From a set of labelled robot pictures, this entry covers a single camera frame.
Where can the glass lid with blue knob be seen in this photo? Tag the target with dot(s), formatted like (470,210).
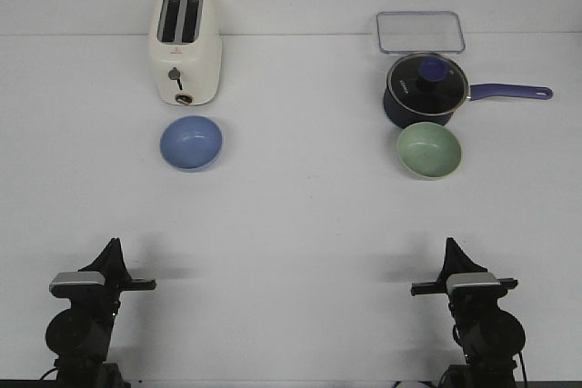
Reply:
(427,84)

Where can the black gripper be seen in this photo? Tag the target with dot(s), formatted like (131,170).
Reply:
(467,302)
(106,297)

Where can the blue bowl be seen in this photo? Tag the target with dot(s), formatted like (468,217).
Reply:
(191,143)

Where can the white two-slot toaster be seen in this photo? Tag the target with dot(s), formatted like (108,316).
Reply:
(185,51)

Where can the clear rectangular container lid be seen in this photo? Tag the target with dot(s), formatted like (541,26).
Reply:
(407,32)

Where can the green bowl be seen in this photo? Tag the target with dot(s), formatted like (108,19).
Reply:
(428,150)

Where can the blue saucepan with handle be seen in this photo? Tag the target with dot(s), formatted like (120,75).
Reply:
(500,92)

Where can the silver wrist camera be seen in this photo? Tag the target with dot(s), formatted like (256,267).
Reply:
(67,284)
(469,281)

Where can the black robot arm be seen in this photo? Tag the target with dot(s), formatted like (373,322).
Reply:
(80,336)
(491,339)

